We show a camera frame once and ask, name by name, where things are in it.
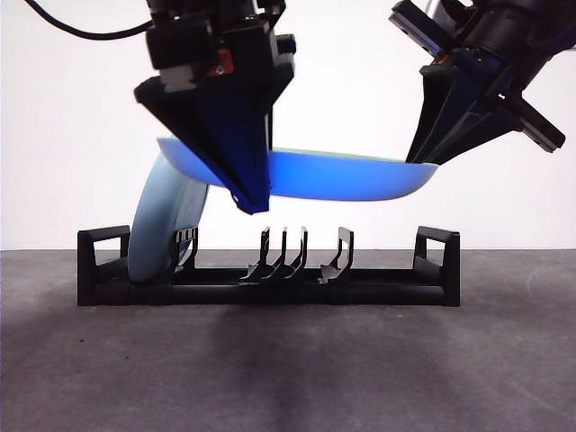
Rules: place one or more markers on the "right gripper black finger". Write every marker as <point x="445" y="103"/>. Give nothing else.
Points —
<point x="477" y="108"/>
<point x="434" y="99"/>

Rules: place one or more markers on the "blue round plate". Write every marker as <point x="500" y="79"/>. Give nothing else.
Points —
<point x="153" y="225"/>

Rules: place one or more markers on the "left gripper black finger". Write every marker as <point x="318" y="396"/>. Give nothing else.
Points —
<point x="243" y="135"/>
<point x="180" y="117"/>

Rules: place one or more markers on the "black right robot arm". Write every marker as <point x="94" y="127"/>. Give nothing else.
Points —
<point x="513" y="31"/>

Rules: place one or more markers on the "black plate rack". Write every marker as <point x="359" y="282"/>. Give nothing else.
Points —
<point x="360" y="294"/>

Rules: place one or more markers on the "green round plate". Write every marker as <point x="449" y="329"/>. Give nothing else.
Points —
<point x="337" y="180"/>

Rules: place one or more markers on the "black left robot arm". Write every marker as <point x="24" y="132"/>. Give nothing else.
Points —
<point x="202" y="9"/>

